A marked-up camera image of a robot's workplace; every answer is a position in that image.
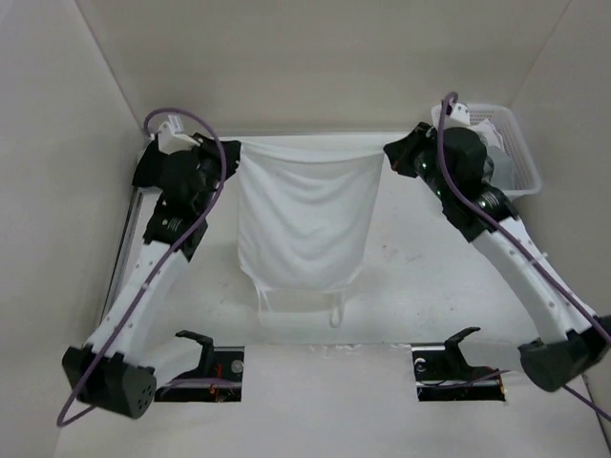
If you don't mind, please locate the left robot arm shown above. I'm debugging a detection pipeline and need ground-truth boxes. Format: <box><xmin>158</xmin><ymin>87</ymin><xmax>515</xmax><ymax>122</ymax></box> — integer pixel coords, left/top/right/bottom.
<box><xmin>62</xmin><ymin>135</ymin><xmax>242</xmax><ymax>419</ymax></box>

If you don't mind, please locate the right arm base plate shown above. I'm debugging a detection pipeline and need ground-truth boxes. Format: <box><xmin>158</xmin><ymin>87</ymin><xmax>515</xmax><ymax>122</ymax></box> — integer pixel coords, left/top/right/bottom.
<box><xmin>411</xmin><ymin>345</ymin><xmax>506</xmax><ymax>402</ymax></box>

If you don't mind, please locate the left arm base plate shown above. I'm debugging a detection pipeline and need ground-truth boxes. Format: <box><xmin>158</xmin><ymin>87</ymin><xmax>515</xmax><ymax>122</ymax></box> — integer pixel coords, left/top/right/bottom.
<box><xmin>155</xmin><ymin>347</ymin><xmax>245</xmax><ymax>404</ymax></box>

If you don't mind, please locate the grey crumpled tank top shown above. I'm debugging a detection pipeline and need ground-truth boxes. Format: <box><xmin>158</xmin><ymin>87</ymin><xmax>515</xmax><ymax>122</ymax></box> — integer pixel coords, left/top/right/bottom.
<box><xmin>483</xmin><ymin>146</ymin><xmax>515</xmax><ymax>191</ymax></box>

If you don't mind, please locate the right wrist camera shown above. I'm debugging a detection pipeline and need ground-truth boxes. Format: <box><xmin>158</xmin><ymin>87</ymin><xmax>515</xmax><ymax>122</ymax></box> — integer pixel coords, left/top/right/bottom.
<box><xmin>444</xmin><ymin>102</ymin><xmax>472</xmax><ymax>129</ymax></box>

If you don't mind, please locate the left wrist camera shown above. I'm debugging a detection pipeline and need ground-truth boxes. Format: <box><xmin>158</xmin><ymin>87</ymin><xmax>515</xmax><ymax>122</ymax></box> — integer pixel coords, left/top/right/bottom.
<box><xmin>156</xmin><ymin>120</ymin><xmax>200</xmax><ymax>155</ymax></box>

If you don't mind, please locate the white plastic basket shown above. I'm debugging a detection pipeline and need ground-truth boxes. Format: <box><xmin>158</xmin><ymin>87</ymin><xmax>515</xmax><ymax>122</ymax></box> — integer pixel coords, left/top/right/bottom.
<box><xmin>431</xmin><ymin>102</ymin><xmax>543</xmax><ymax>201</ymax></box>

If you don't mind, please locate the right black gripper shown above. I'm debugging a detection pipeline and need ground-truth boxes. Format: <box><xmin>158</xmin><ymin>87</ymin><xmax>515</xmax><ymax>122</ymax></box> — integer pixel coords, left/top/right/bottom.
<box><xmin>385</xmin><ymin>121</ymin><xmax>455</xmax><ymax>201</ymax></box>

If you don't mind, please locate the white crumpled tank top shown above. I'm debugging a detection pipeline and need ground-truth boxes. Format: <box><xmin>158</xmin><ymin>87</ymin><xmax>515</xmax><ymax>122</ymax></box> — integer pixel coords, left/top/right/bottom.
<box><xmin>472</xmin><ymin>118</ymin><xmax>505</xmax><ymax>150</ymax></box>

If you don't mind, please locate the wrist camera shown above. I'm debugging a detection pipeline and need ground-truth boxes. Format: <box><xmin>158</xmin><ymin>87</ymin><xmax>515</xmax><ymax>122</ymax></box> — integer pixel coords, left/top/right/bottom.
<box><xmin>156</xmin><ymin>120</ymin><xmax>200</xmax><ymax>155</ymax></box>
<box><xmin>444</xmin><ymin>102</ymin><xmax>472</xmax><ymax>129</ymax></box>

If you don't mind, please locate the white tank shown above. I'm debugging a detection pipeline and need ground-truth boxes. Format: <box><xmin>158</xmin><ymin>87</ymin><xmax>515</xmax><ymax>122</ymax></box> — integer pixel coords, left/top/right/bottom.
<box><xmin>237</xmin><ymin>141</ymin><xmax>384</xmax><ymax>328</ymax></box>
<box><xmin>472</xmin><ymin>118</ymin><xmax>505</xmax><ymax>150</ymax></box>

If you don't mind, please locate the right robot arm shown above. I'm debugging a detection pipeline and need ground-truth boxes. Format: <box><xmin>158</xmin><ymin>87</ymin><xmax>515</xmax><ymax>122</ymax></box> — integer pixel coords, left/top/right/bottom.
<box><xmin>130</xmin><ymin>124</ymin><xmax>610</xmax><ymax>392</ymax></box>

